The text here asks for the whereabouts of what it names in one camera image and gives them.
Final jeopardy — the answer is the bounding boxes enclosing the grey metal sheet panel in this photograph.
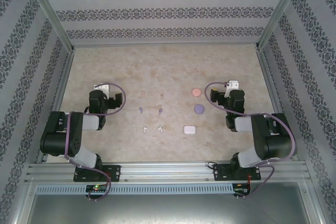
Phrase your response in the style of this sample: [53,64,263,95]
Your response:
[26,194,312,224]

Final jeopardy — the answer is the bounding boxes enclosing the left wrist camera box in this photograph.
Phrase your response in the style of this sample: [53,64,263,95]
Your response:
[93,83,110,96]

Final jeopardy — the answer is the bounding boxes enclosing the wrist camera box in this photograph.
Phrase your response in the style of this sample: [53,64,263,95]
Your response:
[93,83,110,96]
[225,79,240,98]

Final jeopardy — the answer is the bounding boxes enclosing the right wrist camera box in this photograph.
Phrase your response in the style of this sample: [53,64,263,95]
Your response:
[225,79,240,98]

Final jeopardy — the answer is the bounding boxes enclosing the aluminium table side rail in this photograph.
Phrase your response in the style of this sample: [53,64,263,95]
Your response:
[36,48,76,164]
[256,48,299,161]

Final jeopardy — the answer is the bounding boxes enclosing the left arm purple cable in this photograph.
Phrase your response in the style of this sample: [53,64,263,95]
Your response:
[64,82,128,201]

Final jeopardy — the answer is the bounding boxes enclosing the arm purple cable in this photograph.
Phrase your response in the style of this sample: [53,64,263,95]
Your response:
[205,81,297,200]
[64,82,128,201]

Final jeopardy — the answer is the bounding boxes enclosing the thin aluminium wall base rail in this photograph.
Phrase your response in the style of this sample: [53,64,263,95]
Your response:
[72,41,259,49]

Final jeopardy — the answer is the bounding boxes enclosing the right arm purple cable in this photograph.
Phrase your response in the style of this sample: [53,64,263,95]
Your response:
[205,81,297,200]

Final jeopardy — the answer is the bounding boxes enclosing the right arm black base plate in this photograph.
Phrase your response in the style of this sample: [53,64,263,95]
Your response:
[212,163,262,182]

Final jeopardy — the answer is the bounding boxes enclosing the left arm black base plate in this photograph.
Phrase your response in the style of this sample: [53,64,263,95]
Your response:
[73,165,122,183]

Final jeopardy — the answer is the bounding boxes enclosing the wide aluminium mounting rail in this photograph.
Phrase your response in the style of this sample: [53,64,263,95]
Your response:
[25,161,308,183]

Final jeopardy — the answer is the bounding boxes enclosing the aluminium frame post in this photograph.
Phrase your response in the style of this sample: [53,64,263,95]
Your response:
[22,0,76,51]
[255,0,307,51]

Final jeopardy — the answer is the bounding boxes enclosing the slotted grey cable duct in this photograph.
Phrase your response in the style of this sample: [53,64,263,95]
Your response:
[35,184,235,196]

